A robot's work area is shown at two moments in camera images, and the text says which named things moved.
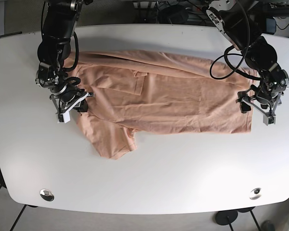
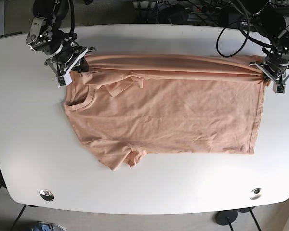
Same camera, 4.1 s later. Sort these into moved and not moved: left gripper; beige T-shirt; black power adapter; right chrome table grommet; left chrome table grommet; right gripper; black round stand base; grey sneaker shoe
Moved: beige T-shirt; right gripper; left gripper; grey sneaker shoe
Not moved: black round stand base; black power adapter; right chrome table grommet; left chrome table grommet
